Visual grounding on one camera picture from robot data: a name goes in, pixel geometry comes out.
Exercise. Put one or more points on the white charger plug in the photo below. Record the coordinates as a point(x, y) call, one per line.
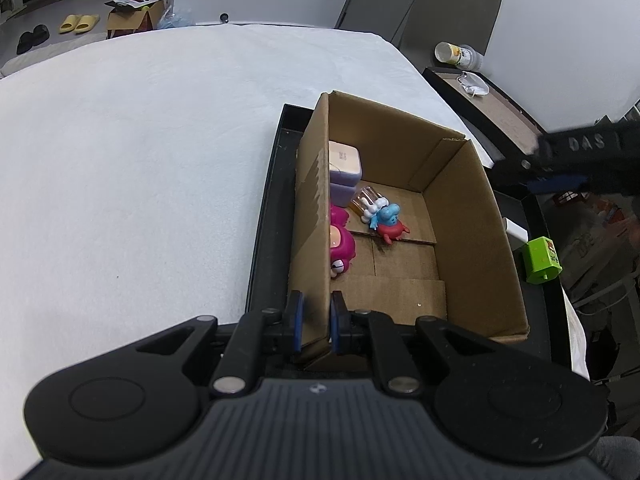
point(517, 232)

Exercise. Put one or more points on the small red toy figurine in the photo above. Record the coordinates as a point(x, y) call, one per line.
point(387, 218)

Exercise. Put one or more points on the blue plastic bag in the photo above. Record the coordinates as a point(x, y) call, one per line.
point(176, 20)

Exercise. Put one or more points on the yellow slipper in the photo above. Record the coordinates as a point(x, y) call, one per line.
point(69, 25)
point(88, 23)

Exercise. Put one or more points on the black plastic tray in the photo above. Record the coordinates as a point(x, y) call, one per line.
point(265, 240)

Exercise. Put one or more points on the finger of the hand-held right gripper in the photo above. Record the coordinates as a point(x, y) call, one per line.
point(555, 183)

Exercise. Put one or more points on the open cardboard floor box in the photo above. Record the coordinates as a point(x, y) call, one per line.
point(132, 17)

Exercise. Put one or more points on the wooden side table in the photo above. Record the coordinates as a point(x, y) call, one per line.
point(505, 115)

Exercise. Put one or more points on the brown cardboard box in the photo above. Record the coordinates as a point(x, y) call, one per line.
point(470, 240)

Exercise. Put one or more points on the grey chair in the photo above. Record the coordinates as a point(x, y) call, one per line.
point(450, 5)

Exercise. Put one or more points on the green cube toy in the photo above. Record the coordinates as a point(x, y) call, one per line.
point(537, 260)

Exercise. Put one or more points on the black slipper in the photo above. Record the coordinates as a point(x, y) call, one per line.
point(41, 33)
point(26, 44)

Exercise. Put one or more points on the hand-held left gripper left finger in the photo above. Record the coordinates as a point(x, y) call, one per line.
point(296, 322)

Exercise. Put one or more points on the pink toy figurine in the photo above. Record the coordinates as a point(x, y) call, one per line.
point(342, 245)

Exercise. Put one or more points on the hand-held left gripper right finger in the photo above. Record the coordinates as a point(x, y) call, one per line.
point(336, 322)

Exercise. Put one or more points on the white face mask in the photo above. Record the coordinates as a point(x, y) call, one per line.
point(474, 86)

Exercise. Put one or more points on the white paper cup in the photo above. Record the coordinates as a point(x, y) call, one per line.
point(457, 55)

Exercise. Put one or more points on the purple cube toy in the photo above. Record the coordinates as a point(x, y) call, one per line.
point(345, 175)

